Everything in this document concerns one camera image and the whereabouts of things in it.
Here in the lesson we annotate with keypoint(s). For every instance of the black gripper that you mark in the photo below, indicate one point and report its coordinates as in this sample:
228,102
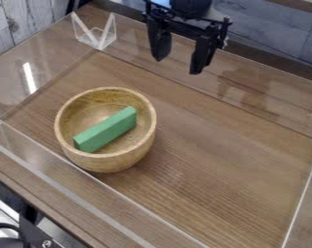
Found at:
190,17

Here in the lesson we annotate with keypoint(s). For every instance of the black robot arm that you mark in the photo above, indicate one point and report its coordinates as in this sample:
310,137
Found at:
192,19

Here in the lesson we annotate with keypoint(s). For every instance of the wooden bowl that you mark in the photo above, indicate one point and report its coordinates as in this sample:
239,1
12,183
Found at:
89,108

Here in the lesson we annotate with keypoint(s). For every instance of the green rectangular block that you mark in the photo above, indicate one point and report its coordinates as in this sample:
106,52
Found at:
106,131

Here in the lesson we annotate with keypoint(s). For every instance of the clear acrylic corner bracket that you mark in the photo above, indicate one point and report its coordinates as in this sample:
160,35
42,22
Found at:
97,38

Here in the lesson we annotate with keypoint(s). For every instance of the clear acrylic enclosure walls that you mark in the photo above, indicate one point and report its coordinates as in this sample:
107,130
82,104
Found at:
225,181

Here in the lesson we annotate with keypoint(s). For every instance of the black metal table frame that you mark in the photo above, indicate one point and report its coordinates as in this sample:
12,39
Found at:
19,220

